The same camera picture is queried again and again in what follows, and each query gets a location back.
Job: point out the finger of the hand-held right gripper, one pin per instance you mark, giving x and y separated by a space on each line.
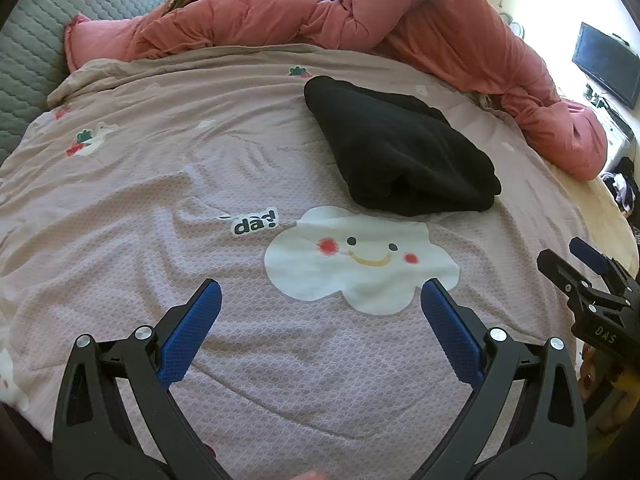
560 272
587 252

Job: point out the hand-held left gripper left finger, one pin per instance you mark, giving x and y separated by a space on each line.
195 330

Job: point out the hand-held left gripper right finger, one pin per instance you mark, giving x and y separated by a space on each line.
450 330

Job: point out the black sweater with orange cuffs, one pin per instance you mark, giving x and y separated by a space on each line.
400 160

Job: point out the dark clothes pile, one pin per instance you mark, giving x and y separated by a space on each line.
625 182

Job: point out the person's right hand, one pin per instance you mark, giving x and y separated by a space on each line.
590 375

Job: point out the person's left hand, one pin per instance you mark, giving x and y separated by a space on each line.
310 476

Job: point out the cream fuzzy blanket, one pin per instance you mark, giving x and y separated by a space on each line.
600 210

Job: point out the white desk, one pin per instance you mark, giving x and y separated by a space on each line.
617 127

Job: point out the pale pink printed blanket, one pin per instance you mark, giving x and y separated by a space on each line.
150 185

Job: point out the black flat monitor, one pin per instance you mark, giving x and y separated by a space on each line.
600 60

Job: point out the pink duvet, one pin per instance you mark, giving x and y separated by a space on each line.
425 10

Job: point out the grey quilted cushion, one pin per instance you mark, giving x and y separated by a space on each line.
30 60

